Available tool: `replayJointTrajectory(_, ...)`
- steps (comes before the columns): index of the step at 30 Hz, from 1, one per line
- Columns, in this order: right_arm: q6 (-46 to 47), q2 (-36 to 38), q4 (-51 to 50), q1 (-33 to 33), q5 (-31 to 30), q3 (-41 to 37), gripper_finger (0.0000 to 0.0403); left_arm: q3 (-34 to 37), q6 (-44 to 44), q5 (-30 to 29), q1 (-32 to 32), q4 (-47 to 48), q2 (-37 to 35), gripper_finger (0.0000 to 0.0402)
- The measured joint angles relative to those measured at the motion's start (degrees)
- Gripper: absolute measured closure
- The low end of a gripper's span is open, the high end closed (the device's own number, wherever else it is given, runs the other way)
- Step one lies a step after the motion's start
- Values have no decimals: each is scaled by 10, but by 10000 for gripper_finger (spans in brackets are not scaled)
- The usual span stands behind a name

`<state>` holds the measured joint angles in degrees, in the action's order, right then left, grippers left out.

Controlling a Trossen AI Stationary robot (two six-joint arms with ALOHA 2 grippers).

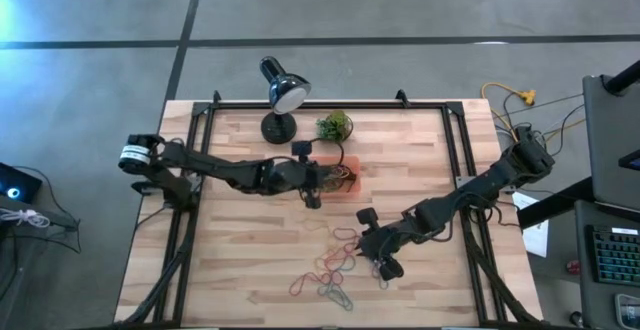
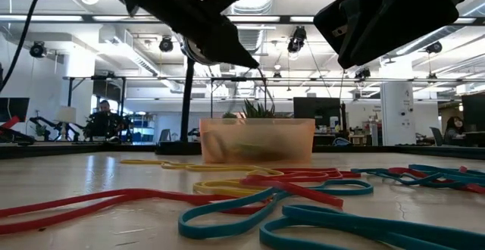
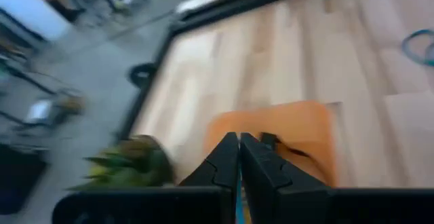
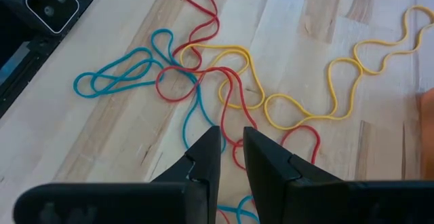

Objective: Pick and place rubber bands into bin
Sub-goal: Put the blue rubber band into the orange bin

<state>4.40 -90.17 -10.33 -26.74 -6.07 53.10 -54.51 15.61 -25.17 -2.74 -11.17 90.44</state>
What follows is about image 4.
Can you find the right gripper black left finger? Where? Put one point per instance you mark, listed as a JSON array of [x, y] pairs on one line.
[[207, 163]]

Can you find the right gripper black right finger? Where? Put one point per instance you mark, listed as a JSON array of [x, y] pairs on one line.
[[271, 169]]

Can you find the blue rubber band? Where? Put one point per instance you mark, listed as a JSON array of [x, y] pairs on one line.
[[153, 42], [230, 209], [76, 86]]

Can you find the red rubber band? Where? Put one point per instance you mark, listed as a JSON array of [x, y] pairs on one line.
[[159, 88], [317, 142], [216, 20]]

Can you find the yellow rubber band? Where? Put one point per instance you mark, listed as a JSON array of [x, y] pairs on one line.
[[261, 95], [268, 115]]

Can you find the orange translucent plastic bin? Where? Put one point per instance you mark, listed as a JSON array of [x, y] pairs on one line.
[[429, 132]]

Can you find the black table-level camera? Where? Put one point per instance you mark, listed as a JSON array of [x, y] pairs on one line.
[[51, 5]]

